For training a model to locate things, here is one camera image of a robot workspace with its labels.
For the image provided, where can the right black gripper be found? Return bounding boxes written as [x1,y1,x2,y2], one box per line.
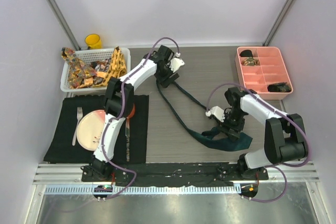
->
[217,109,246,142]

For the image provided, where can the dark green tie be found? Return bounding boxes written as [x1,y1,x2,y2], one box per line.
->
[156,80,253,152]

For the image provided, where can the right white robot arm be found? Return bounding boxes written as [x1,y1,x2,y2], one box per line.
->
[206,87,309,179]

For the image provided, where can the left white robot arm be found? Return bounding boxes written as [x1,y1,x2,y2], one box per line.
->
[82,46,185,182]

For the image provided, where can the yellow spotted tie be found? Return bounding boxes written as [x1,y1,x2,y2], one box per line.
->
[100,47,127,87]

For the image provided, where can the orange mug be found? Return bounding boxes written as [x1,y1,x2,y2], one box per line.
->
[127,104,135,119]

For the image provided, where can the pink compartment tray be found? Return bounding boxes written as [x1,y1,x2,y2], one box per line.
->
[235,46,293,100]

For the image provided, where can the rolled dark patterned tie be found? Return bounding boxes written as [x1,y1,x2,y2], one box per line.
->
[267,82,292,93]

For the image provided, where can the table knife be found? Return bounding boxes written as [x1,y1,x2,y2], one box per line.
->
[125,119,130,162]

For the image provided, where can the rolled camouflage tie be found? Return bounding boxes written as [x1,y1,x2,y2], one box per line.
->
[241,57,260,66]

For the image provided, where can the rolled black tie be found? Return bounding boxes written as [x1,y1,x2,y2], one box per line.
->
[239,49,253,58]

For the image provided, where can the yellow mug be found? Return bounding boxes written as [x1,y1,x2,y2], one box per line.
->
[85,34,103,49]

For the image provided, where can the multicolour patterned tie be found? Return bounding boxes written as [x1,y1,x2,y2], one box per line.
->
[61,47,110,89]

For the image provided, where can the pink white plate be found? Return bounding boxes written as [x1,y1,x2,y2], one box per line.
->
[76,110,105,151]

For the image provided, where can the silver fork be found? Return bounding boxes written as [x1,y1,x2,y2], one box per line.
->
[72,107,83,146]

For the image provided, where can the black placemat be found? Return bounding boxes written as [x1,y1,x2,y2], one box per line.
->
[44,95,149,164]

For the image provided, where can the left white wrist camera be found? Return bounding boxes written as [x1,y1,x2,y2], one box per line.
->
[169,58,185,73]

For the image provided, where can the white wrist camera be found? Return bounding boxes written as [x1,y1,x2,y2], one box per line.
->
[169,58,185,73]
[205,106,225,123]

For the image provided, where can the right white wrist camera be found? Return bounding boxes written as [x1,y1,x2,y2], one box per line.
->
[205,106,225,123]

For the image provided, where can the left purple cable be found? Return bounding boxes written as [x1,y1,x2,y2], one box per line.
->
[99,37,182,200]

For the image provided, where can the purple cable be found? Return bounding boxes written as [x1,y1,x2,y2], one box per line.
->
[207,82,313,203]
[99,37,182,200]

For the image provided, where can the white slotted cable duct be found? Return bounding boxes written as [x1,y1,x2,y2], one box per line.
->
[45,184,241,196]

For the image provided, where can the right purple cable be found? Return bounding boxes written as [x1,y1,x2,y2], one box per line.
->
[207,82,313,203]

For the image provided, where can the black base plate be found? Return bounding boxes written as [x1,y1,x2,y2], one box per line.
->
[81,162,269,187]

